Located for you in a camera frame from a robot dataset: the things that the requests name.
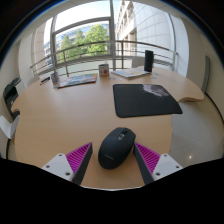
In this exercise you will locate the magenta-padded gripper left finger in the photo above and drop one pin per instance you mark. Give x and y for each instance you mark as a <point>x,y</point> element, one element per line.
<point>77,159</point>

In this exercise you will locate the white chair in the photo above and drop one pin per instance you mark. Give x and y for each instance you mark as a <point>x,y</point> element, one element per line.
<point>8,126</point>
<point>137,62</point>

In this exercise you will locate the black cylindrical bottle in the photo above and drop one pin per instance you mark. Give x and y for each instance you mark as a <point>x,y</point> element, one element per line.
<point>148,61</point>

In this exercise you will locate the small printed can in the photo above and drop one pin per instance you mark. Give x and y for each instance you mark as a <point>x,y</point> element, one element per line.
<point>55,79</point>

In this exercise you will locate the black computer mouse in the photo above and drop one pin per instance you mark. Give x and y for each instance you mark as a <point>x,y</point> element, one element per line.
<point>115,148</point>

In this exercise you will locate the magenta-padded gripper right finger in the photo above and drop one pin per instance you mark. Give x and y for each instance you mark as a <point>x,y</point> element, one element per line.
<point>148,158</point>

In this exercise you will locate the white plant pot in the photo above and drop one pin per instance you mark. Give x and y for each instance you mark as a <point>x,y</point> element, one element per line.
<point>103,70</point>

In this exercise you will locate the light illustrated magazine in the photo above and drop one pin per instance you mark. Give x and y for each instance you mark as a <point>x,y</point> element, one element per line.
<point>128,73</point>

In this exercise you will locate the black printed mouse pad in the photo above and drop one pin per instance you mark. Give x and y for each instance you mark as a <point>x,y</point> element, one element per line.
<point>140,101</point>

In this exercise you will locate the dark red magazine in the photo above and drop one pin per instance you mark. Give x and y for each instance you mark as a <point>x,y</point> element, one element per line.
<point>78,80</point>

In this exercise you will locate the metal balcony railing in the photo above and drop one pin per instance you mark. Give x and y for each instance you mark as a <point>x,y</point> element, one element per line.
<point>83,45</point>

